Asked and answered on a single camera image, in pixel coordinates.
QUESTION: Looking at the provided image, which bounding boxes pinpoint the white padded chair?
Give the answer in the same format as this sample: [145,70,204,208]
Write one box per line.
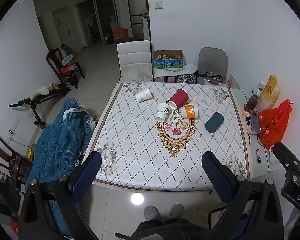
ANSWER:
[117,40,154,83]

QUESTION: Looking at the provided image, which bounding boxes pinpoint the black exercise bench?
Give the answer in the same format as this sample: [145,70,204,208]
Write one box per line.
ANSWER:
[9,82,72,129]

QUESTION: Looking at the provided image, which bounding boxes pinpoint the blue ribbed blanket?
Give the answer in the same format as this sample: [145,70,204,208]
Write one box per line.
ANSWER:
[25,97,97,238]

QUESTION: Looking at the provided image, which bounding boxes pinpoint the person's legs dark pants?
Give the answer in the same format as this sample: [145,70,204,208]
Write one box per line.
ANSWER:
[131,217,210,240]

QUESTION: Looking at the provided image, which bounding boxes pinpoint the black frame stool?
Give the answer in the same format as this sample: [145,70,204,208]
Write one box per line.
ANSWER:
[207,205,248,233]

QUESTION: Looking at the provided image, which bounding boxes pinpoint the white cloth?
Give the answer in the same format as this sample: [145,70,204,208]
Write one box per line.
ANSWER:
[153,64,198,78]

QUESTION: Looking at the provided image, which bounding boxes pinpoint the patterned floral tablecloth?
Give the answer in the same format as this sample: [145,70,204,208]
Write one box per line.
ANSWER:
[89,81,252,192]

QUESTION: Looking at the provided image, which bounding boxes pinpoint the clear bottle white cap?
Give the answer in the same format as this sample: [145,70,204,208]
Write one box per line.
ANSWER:
[251,81,265,98]

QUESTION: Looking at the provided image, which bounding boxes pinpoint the dark teal cup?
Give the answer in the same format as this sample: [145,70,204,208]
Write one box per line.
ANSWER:
[205,112,223,133]

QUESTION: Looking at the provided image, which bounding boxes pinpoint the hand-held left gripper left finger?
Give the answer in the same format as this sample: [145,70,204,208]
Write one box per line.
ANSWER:
[19,151,102,240]

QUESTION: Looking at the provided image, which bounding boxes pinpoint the yellow snack packet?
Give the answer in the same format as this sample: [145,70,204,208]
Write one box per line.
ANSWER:
[256,75,281,112]

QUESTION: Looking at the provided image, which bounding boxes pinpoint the printed cardboard box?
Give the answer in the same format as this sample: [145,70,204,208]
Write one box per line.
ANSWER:
[152,50,186,69]

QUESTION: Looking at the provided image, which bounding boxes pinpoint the orange paper cup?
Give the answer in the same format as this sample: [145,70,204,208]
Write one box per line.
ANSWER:
[180,104,199,119]

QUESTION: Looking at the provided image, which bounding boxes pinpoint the orange plastic bag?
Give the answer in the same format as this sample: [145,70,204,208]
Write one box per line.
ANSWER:
[257,99,293,149]

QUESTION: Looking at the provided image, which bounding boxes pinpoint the jar of brown liquid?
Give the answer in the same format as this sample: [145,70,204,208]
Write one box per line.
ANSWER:
[244,95,259,112]

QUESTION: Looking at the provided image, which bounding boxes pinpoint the white green-print paper cup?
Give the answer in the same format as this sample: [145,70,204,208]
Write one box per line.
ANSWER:
[154,102,171,123]

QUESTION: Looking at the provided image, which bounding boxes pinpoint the orange box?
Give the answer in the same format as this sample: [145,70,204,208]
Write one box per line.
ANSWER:
[112,28,128,38]

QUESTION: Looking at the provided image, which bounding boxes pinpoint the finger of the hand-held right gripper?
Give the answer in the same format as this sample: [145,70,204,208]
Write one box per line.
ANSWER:
[272,141,300,173]

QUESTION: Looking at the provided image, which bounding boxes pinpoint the pink stool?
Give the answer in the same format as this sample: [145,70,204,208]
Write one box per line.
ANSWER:
[154,76,177,83]

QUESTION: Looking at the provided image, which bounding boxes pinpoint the purple booklet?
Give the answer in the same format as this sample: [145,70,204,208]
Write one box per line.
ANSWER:
[249,109,261,133]

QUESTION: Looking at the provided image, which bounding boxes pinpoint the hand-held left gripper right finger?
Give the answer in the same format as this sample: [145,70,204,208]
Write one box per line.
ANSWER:
[201,151,284,240]

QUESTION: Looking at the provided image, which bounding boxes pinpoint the grey padded chair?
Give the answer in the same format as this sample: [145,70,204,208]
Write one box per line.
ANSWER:
[197,47,228,85]

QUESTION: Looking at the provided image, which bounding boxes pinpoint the pile of clothes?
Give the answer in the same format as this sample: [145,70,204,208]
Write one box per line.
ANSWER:
[60,44,77,74]

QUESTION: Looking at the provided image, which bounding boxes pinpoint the white side table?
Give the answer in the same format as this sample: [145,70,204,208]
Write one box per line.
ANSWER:
[229,74,278,173]

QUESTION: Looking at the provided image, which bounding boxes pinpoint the white floral paper cup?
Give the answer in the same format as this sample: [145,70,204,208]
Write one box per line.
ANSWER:
[135,88,152,103]

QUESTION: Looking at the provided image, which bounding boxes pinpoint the dark wooden chair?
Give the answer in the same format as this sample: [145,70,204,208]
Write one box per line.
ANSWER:
[0,131,33,180]
[46,48,86,90]

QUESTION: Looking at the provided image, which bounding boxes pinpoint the red paper cup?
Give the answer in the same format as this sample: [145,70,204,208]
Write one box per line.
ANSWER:
[168,89,189,110]

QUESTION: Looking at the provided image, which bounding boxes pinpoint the patterned black white bag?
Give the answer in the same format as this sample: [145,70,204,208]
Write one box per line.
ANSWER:
[176,73,197,84]

